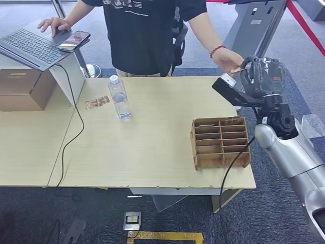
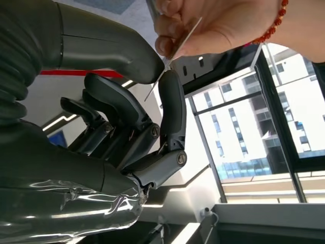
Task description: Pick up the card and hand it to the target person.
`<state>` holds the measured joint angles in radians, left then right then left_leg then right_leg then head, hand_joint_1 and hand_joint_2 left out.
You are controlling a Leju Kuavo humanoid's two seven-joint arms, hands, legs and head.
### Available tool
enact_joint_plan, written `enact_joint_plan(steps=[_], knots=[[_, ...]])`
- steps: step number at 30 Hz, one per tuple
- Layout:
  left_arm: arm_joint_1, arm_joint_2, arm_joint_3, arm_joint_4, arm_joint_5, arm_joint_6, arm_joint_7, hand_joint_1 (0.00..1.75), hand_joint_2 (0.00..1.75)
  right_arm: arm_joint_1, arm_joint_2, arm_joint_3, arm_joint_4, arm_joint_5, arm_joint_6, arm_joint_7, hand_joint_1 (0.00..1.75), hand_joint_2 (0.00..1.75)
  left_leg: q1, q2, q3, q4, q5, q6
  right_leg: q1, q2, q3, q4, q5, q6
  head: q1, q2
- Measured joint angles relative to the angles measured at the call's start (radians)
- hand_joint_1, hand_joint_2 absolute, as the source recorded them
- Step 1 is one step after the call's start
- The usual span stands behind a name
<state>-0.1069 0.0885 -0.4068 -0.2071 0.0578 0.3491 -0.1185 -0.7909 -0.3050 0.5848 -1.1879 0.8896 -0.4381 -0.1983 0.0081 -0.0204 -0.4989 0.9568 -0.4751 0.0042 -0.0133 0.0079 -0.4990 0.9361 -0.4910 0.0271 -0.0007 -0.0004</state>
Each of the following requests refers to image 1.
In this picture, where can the person's right hand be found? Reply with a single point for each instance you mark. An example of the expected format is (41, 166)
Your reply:
(58, 24)

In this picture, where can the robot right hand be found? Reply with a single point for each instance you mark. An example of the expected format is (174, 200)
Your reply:
(264, 77)

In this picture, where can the person's left hand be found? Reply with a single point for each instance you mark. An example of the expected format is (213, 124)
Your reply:
(225, 60)

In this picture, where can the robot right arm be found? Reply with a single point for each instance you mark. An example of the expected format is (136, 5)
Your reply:
(292, 155)

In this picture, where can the person's left forearm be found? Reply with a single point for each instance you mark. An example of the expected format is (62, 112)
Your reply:
(203, 32)

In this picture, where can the person's right forearm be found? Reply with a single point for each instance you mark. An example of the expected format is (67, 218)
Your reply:
(78, 13)

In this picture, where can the wooden card organizer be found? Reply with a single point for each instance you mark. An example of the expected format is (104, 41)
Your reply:
(210, 148)

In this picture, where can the printed card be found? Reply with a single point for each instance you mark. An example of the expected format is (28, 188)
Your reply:
(91, 104)
(103, 100)

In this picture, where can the person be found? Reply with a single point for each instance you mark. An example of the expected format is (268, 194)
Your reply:
(142, 37)

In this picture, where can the smartphone with lit screen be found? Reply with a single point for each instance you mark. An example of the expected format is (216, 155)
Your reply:
(74, 41)

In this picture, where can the grey laptop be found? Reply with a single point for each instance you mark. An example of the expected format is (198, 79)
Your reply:
(30, 47)

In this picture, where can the grey kiosk stand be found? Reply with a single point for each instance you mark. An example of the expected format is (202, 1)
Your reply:
(253, 30)

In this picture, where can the metal pole with round base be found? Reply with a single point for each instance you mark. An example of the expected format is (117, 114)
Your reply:
(87, 65)

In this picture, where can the white laptop stand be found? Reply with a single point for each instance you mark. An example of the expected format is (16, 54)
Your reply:
(69, 79)

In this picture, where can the black office chair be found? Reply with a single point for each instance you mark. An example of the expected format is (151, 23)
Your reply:
(179, 43)

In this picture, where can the red barrier belt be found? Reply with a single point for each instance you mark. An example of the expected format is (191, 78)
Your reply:
(305, 28)

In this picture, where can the clear plastic bag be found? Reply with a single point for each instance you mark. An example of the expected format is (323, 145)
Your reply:
(314, 124)

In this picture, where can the brown cardboard box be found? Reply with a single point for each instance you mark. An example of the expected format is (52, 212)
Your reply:
(20, 89)

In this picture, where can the grey block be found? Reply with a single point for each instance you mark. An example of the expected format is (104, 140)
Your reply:
(311, 9)

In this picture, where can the clear plastic water bottle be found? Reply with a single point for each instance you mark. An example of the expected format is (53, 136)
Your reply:
(120, 99)

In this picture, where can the desk leg panel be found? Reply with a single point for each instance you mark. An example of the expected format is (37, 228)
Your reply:
(225, 200)

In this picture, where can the yellow floor tape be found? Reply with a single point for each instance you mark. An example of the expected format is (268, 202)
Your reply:
(165, 235)

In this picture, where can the silver floor socket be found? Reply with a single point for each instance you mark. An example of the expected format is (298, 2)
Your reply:
(132, 221)

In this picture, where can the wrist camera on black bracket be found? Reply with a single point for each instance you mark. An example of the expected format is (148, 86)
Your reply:
(228, 89)

